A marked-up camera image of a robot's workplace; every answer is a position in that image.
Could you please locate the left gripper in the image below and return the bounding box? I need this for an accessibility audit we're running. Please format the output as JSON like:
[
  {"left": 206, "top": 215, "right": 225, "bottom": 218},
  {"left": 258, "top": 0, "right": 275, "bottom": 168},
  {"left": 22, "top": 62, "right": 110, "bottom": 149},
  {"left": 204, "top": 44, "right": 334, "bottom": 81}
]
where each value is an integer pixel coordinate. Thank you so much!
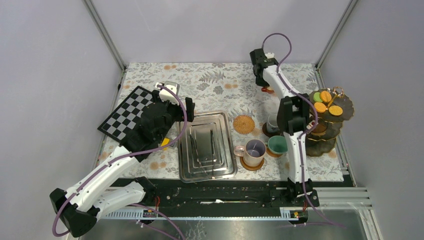
[{"left": 152, "top": 90, "right": 195, "bottom": 142}]

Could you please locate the woven rattan coaster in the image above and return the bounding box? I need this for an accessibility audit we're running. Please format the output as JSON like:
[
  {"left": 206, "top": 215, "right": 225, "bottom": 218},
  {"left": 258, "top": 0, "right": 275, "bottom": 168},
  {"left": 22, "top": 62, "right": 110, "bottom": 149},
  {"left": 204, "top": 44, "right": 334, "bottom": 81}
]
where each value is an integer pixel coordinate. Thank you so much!
[{"left": 233, "top": 115, "right": 255, "bottom": 135}]

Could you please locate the grey patterned mug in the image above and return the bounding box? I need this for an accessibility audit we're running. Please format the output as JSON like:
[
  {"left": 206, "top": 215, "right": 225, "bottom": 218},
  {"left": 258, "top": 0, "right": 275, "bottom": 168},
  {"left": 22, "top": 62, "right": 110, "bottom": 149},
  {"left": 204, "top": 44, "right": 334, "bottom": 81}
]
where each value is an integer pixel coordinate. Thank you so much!
[{"left": 266, "top": 114, "right": 279, "bottom": 134}]

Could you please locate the green macaron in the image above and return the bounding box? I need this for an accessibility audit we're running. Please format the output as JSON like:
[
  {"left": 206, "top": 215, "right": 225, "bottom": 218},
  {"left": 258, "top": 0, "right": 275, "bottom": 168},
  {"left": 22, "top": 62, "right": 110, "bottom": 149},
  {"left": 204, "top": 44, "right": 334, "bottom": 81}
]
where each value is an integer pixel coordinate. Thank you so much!
[{"left": 313, "top": 92, "right": 323, "bottom": 103}]

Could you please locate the dark walnut coaster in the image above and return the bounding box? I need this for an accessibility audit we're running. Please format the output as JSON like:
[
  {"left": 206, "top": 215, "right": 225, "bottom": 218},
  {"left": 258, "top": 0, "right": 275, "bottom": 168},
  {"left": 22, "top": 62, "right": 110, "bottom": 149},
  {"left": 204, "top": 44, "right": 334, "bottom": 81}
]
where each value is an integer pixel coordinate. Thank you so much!
[{"left": 262, "top": 122, "right": 281, "bottom": 138}]

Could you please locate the orange waffle cookie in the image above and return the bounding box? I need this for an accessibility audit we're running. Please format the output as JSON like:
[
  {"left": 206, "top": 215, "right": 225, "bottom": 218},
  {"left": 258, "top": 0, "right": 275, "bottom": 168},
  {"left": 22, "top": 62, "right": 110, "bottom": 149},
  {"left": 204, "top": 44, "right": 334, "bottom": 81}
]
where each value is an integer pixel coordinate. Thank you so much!
[{"left": 313, "top": 102, "right": 327, "bottom": 113}]

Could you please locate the chocolate cake slice with cherry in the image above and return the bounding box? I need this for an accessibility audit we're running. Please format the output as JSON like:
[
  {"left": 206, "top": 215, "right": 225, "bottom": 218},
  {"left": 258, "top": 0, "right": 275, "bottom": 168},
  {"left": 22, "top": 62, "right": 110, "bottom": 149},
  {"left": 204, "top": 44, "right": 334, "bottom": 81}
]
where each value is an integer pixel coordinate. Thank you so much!
[{"left": 307, "top": 120, "right": 316, "bottom": 130}]

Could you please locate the mint green cup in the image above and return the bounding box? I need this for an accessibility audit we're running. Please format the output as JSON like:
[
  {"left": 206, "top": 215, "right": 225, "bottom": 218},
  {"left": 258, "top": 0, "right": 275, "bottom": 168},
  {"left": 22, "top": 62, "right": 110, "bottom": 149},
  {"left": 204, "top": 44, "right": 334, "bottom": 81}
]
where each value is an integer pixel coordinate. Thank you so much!
[{"left": 267, "top": 135, "right": 288, "bottom": 155}]

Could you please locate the brown wooden saucer coaster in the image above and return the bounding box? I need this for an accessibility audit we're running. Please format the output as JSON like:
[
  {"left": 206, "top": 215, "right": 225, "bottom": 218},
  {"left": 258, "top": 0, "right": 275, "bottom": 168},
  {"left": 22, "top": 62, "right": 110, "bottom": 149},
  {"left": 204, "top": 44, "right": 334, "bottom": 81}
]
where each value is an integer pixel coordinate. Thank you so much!
[{"left": 239, "top": 157, "right": 265, "bottom": 172}]

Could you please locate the light orange wooden coaster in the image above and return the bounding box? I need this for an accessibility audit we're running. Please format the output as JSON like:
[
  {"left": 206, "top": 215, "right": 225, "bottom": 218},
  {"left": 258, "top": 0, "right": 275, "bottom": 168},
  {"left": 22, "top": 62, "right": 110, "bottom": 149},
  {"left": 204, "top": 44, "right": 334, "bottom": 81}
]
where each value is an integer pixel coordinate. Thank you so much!
[{"left": 266, "top": 148, "right": 283, "bottom": 158}]

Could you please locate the yellow waffle cookie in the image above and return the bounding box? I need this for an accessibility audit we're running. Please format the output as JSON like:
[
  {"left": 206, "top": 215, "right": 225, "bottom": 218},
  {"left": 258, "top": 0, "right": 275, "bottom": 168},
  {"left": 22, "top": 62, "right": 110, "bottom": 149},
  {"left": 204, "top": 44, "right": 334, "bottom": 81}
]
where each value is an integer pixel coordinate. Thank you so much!
[{"left": 328, "top": 105, "right": 343, "bottom": 116}]

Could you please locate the small red cup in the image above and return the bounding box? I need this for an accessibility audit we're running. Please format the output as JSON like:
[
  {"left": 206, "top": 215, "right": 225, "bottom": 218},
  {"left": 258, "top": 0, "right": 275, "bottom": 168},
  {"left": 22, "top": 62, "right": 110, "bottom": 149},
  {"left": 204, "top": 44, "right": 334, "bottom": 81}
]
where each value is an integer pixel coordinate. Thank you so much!
[{"left": 261, "top": 86, "right": 275, "bottom": 95}]

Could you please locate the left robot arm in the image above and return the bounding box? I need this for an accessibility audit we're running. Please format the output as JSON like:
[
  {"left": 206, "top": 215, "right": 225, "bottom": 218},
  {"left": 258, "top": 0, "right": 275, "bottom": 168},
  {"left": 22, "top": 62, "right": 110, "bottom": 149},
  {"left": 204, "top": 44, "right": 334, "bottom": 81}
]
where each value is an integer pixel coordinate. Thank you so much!
[{"left": 49, "top": 97, "right": 195, "bottom": 237}]

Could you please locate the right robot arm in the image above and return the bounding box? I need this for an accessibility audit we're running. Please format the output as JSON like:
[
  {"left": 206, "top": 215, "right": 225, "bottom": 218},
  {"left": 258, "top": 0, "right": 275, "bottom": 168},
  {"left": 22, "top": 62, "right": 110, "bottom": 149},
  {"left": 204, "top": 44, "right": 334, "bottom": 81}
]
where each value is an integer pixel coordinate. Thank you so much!
[{"left": 249, "top": 48, "right": 313, "bottom": 206}]

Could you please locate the yellow block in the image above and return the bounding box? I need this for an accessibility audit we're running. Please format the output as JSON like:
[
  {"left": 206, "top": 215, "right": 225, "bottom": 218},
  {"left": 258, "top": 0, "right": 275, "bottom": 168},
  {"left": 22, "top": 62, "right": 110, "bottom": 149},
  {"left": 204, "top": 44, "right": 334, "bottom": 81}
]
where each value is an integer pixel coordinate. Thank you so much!
[{"left": 160, "top": 138, "right": 171, "bottom": 151}]

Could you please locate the stainless steel tray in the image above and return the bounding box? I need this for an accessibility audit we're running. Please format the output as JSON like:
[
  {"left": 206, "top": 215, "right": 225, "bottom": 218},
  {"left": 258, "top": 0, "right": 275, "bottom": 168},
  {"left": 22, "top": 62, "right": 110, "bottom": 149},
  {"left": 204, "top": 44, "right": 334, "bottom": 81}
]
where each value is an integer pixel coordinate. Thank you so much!
[{"left": 177, "top": 111, "right": 238, "bottom": 183}]

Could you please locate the black white chessboard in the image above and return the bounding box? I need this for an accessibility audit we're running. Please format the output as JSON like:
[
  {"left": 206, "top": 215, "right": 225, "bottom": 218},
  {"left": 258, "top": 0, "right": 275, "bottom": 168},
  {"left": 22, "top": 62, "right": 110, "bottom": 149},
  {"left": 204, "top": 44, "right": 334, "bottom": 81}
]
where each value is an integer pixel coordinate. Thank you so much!
[{"left": 97, "top": 86, "right": 154, "bottom": 142}]

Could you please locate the three tier black cake stand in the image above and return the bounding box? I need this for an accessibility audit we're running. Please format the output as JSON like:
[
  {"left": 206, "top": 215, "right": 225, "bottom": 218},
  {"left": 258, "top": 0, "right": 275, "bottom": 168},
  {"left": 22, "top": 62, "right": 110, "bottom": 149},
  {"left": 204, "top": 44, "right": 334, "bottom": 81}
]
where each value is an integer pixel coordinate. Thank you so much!
[{"left": 305, "top": 86, "right": 355, "bottom": 157}]

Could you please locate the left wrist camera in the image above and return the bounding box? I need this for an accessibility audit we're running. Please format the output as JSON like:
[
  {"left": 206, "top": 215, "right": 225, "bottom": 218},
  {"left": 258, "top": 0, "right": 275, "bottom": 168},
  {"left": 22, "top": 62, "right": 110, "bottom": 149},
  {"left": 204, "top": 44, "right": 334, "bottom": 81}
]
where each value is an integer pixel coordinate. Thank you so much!
[{"left": 155, "top": 81, "right": 180, "bottom": 105}]

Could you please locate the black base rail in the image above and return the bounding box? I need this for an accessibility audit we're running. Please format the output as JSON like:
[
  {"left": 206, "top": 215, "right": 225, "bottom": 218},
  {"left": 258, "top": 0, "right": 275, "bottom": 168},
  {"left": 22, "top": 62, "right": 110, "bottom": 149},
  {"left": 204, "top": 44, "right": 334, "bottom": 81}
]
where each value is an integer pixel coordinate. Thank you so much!
[{"left": 112, "top": 178, "right": 321, "bottom": 218}]

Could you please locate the aluminium frame post right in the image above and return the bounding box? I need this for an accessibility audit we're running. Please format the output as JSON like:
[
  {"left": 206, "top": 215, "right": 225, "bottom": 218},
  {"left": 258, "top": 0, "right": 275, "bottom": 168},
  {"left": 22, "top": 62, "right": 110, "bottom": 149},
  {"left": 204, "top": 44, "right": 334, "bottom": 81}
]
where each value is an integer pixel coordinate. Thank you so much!
[{"left": 315, "top": 0, "right": 359, "bottom": 70}]

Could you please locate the aluminium frame post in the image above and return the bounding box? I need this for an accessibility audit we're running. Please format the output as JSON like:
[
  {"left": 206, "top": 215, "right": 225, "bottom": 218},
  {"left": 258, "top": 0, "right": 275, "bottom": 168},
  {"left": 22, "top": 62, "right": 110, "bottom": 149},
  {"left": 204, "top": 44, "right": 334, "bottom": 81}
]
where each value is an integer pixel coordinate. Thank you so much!
[
  {"left": 82, "top": 0, "right": 127, "bottom": 72},
  {"left": 315, "top": 0, "right": 359, "bottom": 70}
]

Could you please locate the aluminium frame post left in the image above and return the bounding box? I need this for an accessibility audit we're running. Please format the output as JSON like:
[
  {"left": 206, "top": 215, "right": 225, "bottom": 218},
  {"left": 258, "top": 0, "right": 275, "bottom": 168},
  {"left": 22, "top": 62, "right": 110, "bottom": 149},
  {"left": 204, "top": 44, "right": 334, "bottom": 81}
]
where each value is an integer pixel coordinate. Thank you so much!
[{"left": 82, "top": 0, "right": 127, "bottom": 72}]

